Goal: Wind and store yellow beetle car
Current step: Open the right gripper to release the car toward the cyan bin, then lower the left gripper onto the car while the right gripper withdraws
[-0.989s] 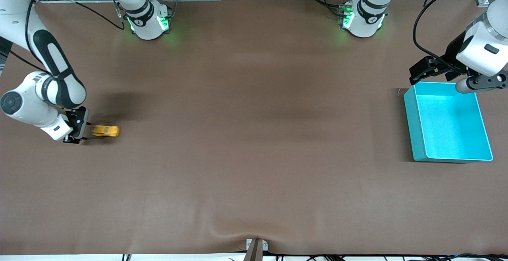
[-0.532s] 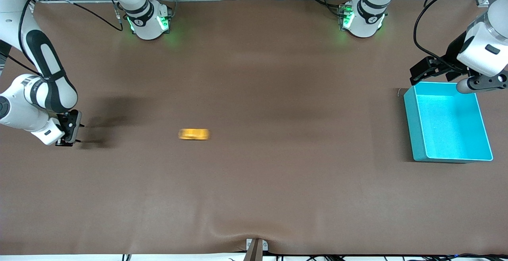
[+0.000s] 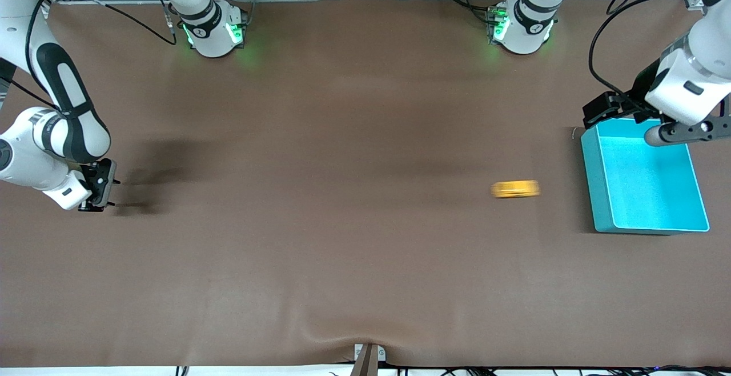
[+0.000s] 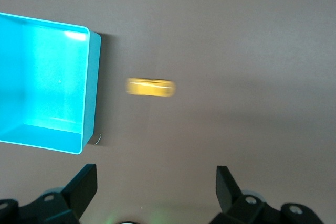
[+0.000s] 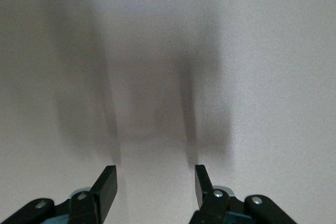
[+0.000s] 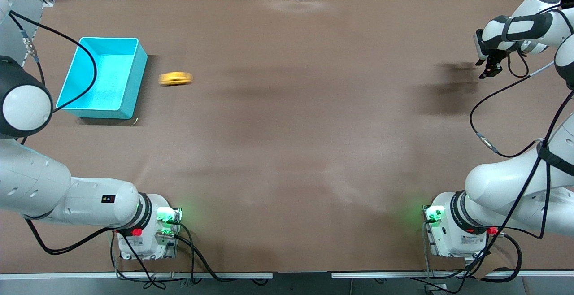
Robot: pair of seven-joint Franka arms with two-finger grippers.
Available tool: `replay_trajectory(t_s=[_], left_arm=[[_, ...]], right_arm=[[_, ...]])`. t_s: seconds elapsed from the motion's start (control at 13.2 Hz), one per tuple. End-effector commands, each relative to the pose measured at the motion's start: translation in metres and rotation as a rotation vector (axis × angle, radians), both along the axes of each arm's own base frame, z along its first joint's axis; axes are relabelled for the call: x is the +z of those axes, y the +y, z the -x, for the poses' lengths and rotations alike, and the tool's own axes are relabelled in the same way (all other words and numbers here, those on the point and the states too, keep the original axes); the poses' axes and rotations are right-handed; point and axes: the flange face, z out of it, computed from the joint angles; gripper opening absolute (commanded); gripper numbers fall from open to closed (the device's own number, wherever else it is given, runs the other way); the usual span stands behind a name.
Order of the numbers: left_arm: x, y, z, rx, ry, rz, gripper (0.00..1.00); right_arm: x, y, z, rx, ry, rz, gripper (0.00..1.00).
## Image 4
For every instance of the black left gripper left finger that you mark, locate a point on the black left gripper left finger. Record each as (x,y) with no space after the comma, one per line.
(78,190)

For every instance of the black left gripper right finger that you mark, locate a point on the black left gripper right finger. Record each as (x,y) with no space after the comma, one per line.
(227,192)

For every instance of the yellow toy beetle car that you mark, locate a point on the yellow toy beetle car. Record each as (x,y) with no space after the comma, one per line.
(151,87)

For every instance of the turquoise plastic bin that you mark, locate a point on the turquoise plastic bin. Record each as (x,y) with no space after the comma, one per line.
(47,82)

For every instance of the brown table mat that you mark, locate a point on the brown table mat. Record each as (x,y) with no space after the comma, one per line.
(223,51)

